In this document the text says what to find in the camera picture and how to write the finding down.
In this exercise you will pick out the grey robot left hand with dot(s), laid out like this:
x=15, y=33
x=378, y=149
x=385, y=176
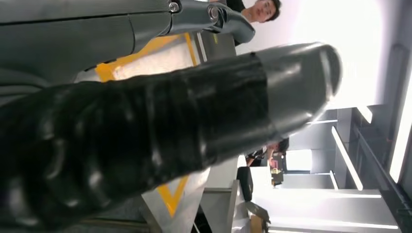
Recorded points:
x=161, y=128

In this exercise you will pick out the black chair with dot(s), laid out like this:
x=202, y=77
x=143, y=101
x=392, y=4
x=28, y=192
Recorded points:
x=245, y=183

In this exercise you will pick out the grey laptop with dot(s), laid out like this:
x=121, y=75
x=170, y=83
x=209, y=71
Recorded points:
x=222, y=48

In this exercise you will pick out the person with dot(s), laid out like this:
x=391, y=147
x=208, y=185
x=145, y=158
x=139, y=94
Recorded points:
x=264, y=9
x=280, y=146

